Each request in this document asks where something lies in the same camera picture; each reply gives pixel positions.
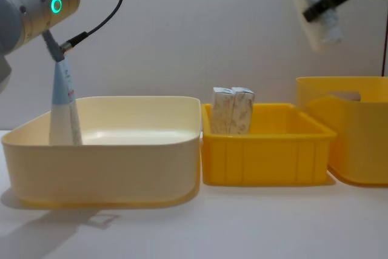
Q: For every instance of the clear plastic packet with card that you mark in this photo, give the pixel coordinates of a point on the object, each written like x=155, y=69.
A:
x=315, y=1

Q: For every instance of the blue and white tube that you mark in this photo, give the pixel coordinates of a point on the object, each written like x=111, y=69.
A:
x=62, y=110

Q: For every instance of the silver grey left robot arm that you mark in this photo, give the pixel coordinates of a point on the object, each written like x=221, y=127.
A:
x=27, y=7

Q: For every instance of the pale printed carton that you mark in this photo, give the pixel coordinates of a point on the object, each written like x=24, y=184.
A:
x=242, y=110
x=222, y=110

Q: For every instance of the yellow plastic crate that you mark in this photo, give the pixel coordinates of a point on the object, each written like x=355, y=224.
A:
x=260, y=159

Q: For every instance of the cream plastic bin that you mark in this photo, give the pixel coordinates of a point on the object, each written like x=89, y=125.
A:
x=100, y=171

